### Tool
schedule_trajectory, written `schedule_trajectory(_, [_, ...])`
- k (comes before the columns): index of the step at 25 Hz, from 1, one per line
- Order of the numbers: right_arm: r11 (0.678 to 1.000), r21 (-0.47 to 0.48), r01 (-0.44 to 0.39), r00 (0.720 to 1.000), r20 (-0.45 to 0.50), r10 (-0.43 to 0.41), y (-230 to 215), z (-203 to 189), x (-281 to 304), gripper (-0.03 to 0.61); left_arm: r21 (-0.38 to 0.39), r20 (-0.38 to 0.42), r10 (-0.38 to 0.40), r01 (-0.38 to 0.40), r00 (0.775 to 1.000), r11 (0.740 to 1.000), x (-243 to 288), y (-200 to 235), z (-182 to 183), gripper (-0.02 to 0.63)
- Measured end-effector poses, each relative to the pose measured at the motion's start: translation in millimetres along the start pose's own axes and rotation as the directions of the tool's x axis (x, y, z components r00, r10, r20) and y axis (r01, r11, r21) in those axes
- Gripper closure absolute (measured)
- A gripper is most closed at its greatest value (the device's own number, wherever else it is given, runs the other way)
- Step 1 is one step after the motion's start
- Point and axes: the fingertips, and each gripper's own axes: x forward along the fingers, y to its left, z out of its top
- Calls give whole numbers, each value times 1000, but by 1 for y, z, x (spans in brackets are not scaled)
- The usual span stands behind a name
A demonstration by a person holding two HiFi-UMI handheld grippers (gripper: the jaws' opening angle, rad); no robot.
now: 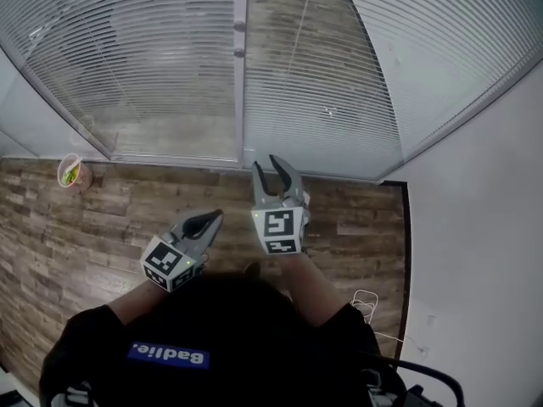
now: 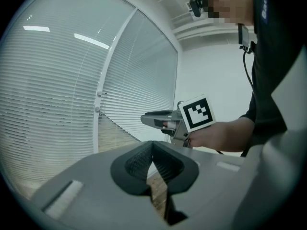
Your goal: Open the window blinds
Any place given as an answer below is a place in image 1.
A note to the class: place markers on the person's black shirt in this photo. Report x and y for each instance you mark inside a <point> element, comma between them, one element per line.
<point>106,346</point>

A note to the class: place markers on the grey window bottom rail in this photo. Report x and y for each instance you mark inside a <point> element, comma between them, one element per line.
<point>178,159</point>

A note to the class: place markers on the grey window frame post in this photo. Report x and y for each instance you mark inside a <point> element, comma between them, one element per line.
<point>55,104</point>
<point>239,100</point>

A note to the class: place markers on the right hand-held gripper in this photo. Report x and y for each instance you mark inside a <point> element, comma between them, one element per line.
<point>280,227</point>

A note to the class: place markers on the person's right forearm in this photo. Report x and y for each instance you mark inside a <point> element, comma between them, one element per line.
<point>314,286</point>

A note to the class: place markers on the pink paper cup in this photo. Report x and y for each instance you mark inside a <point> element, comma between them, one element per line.
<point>84,178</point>

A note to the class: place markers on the dark skirting strip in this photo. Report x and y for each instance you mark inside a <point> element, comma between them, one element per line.
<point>408,269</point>

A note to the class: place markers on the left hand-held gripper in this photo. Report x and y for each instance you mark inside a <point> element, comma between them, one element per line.
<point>163,261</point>

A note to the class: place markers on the grey harness clip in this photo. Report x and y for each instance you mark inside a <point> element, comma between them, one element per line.
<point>379,390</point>
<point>78,394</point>

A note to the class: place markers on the green wrapper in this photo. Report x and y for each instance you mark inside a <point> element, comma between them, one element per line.
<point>68,175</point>

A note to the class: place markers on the glass door with blinds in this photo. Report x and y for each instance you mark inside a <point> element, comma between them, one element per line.
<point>339,121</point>

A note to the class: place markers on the dark device box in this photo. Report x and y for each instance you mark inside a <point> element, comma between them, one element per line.
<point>424,399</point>

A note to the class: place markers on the person's left forearm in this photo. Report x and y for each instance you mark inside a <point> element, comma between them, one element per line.
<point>136,303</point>

